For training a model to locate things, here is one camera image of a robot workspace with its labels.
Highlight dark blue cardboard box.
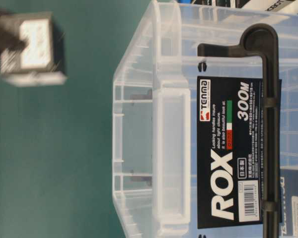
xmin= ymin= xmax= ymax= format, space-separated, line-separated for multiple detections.
xmin=0 ymin=12 xmax=67 ymax=87

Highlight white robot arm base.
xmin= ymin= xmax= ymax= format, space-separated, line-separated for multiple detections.
xmin=190 ymin=0 xmax=298 ymax=15

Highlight clear plastic storage case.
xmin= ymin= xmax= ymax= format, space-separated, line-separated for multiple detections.
xmin=112 ymin=0 xmax=298 ymax=238

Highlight dark blue box lower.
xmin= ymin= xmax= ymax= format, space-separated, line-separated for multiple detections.
xmin=280 ymin=166 xmax=298 ymax=237

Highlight black ROX product label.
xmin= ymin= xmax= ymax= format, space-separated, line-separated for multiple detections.
xmin=196 ymin=75 xmax=282 ymax=230

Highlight black locking case handle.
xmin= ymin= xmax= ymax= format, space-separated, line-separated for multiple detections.
xmin=197 ymin=23 xmax=281 ymax=238

